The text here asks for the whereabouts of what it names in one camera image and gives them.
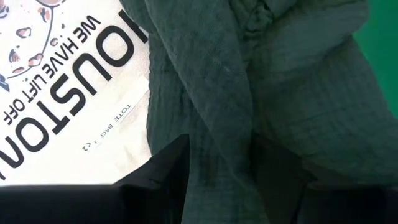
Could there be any white printed t-shirt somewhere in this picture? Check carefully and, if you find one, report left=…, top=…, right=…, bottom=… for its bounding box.
left=0, top=0, right=153, bottom=187

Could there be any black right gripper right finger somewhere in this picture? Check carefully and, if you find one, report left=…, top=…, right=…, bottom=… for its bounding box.
left=251, top=133, right=398, bottom=224

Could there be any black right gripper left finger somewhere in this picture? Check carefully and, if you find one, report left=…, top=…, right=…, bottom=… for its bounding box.
left=0, top=134, right=191, bottom=224

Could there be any dark green garment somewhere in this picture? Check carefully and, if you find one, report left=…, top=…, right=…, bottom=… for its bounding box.
left=119, top=0, right=398, bottom=224

